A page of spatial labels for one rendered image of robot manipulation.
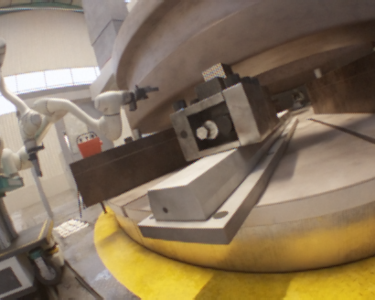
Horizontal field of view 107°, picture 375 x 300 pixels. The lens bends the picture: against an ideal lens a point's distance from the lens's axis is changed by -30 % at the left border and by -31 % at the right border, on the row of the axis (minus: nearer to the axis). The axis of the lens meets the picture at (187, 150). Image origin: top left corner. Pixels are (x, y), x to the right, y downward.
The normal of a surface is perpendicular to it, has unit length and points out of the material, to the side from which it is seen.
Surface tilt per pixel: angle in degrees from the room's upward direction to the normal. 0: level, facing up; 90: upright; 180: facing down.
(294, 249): 90
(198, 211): 90
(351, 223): 90
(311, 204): 90
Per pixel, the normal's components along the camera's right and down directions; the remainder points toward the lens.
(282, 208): -0.50, 0.24
